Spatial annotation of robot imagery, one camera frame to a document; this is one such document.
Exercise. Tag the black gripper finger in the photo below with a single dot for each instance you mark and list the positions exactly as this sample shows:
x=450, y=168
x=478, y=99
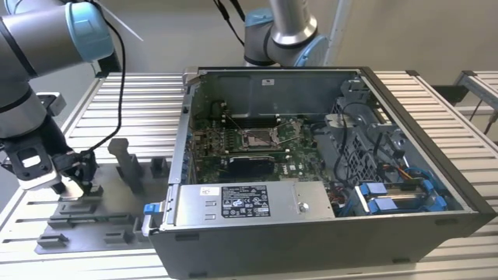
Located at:
x=92, y=188
x=59, y=184

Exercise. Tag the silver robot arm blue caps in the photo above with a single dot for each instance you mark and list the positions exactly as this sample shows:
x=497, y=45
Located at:
x=39, y=38

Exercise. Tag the RAM slot white clips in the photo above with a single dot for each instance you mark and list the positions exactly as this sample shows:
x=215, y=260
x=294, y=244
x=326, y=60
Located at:
x=251, y=116
x=257, y=151
x=251, y=119

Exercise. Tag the CPU socket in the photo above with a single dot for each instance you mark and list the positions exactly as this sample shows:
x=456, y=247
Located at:
x=258, y=140

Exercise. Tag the grey parts rack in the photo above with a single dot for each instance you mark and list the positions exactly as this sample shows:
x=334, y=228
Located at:
x=112, y=210

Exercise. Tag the blue case latch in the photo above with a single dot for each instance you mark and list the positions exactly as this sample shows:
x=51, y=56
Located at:
x=151, y=209

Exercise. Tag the silver power supply unit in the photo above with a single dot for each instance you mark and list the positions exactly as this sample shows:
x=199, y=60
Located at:
x=194, y=204

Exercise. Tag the black expansion card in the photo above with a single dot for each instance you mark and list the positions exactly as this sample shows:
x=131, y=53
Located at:
x=249, y=166

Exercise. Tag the thin metal locking lever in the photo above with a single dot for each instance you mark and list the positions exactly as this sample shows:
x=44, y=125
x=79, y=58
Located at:
x=237, y=122

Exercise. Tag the white zip tie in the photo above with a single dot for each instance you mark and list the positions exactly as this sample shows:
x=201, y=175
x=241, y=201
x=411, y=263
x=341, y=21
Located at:
x=122, y=24

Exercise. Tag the black open PC case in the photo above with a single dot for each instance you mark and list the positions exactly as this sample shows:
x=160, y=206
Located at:
x=273, y=248

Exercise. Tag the green motherboard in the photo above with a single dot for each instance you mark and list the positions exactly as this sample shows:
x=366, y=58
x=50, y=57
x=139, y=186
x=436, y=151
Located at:
x=303, y=157

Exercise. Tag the silver foil patch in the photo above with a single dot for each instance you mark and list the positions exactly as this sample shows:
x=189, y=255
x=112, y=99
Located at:
x=334, y=120

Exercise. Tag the grey drive cage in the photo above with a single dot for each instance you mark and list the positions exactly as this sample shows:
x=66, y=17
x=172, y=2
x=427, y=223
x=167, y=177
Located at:
x=362, y=157

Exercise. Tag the blue disk carrier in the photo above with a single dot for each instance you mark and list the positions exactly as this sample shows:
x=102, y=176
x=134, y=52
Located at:
x=383, y=205
x=373, y=188

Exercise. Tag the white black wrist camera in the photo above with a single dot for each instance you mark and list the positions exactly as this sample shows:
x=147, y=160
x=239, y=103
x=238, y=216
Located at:
x=36, y=178

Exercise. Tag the black upright post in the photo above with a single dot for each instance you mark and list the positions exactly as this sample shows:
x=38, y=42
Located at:
x=111, y=65

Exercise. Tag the aluminium neighbour table frame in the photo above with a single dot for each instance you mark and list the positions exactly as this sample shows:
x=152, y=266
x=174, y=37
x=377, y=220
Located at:
x=478, y=84

